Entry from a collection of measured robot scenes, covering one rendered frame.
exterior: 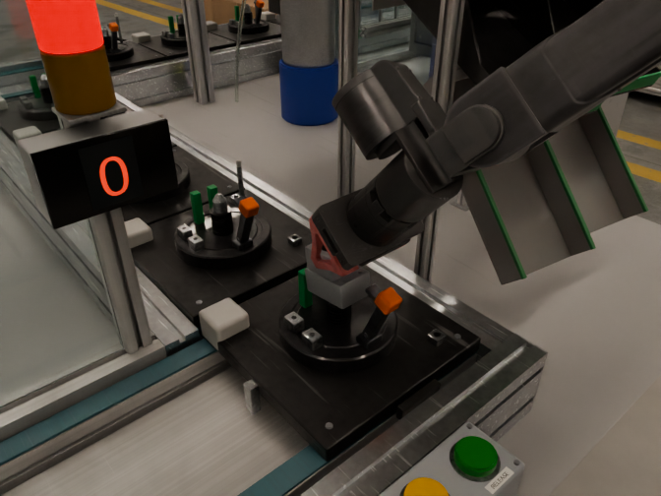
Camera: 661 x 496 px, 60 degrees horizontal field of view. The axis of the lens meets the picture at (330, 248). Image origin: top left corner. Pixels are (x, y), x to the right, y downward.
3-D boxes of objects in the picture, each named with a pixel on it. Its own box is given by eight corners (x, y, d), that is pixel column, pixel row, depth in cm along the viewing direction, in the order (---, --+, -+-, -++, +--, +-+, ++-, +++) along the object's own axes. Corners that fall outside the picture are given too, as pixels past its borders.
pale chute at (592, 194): (624, 219, 87) (648, 210, 83) (564, 243, 81) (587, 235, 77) (549, 55, 90) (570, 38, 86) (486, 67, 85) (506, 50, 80)
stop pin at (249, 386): (262, 409, 64) (259, 385, 62) (252, 415, 64) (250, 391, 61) (254, 403, 65) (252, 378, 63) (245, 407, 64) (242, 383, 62)
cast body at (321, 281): (372, 294, 64) (367, 237, 61) (342, 310, 62) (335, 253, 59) (325, 271, 70) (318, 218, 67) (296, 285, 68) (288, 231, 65)
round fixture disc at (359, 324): (421, 335, 68) (423, 322, 67) (331, 393, 61) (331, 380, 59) (342, 280, 77) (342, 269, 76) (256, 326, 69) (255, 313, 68)
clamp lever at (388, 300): (381, 337, 64) (404, 299, 58) (368, 344, 63) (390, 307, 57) (361, 313, 65) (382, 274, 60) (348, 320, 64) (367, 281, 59)
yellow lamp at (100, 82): (126, 106, 50) (114, 47, 47) (68, 120, 47) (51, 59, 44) (102, 92, 53) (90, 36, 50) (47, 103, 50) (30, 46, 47)
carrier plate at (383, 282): (479, 349, 69) (482, 337, 68) (327, 463, 56) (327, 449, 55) (345, 262, 84) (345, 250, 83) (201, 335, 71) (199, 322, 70)
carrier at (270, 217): (338, 258, 85) (339, 182, 78) (195, 329, 72) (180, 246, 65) (247, 198, 100) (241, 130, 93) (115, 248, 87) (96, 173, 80)
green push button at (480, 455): (503, 466, 55) (507, 454, 54) (477, 491, 53) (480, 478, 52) (469, 441, 58) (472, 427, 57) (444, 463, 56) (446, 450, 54)
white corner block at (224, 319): (252, 338, 71) (250, 313, 68) (220, 355, 68) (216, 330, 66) (231, 319, 73) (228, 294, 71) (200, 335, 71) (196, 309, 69)
